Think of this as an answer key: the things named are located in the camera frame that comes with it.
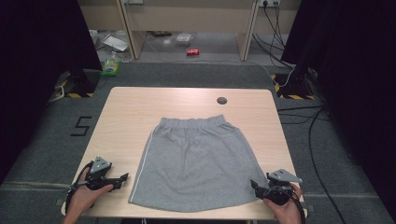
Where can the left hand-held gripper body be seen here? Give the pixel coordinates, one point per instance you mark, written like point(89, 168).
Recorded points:
point(99, 166)

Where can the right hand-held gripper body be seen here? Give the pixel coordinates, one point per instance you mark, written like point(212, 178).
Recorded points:
point(278, 193)

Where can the grey shorts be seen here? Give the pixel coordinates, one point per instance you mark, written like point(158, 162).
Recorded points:
point(196, 161)

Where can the person's right hand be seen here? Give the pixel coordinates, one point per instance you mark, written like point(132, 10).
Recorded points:
point(288, 210)

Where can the person's left hand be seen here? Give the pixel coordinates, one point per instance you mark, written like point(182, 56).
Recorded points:
point(81, 199)

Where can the yellow black hazard tape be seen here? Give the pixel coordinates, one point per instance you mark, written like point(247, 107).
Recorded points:
point(294, 97)
point(74, 95)

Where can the black stand base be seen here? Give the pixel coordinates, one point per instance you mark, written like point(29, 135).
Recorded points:
point(84, 82)
point(295, 84)

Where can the round grey table grommet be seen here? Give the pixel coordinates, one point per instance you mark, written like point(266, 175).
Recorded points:
point(222, 100)

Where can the green packet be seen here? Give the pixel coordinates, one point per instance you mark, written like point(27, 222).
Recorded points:
point(110, 66)

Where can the black curtain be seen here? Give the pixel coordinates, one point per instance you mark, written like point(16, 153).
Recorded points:
point(37, 62)
point(358, 77)

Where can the white paper sheet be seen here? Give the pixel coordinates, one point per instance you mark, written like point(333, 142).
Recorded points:
point(115, 43)

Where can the red drink can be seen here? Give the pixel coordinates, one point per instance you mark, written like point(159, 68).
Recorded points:
point(192, 52)

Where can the dark flat item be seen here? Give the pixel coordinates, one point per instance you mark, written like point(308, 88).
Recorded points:
point(162, 33)

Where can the clear plastic package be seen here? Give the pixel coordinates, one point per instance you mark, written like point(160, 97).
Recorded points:
point(183, 39)

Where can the beige wooden desk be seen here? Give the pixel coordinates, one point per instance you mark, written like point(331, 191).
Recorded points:
point(186, 18)

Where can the white wall socket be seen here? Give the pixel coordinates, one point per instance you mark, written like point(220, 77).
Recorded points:
point(269, 2)

